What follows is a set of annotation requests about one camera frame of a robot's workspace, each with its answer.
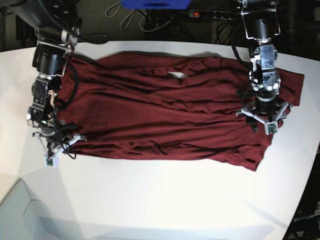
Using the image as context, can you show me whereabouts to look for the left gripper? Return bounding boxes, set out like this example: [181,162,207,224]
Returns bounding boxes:
[235,98,293,135]

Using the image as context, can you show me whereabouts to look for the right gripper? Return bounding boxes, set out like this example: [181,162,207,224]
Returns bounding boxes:
[32,131,87,167]

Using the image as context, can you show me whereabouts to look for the dark red t-shirt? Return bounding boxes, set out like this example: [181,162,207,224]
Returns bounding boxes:
[56,50,306,172]

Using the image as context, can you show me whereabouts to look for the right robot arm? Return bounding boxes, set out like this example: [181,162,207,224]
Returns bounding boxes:
[0,0,103,168]

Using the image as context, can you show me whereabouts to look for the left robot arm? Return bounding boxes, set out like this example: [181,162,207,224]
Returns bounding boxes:
[231,0,290,136]

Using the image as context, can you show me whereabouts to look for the white bin at corner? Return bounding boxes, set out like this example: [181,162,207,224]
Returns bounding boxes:
[0,179,84,240]

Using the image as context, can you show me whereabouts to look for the black power strip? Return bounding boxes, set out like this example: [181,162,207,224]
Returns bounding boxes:
[188,9,237,21]

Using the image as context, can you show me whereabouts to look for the blue box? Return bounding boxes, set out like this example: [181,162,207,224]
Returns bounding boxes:
[121,0,191,10]

